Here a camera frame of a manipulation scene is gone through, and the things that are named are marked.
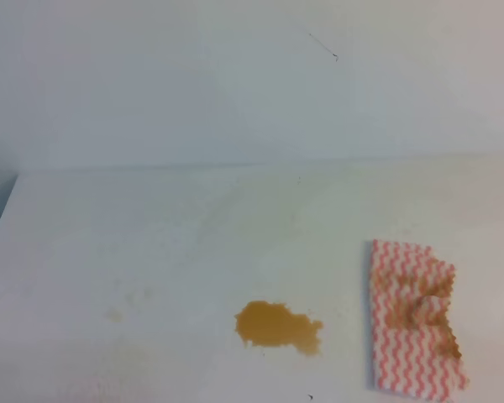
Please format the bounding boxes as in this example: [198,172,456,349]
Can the pink white striped rag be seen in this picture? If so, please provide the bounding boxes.
[369,239,470,402]

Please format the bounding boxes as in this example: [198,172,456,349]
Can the brown coffee stain puddle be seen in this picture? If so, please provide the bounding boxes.
[234,301,323,356]

